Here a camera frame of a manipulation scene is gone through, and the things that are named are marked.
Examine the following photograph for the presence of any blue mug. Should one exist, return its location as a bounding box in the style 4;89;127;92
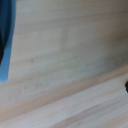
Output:
0;0;17;83

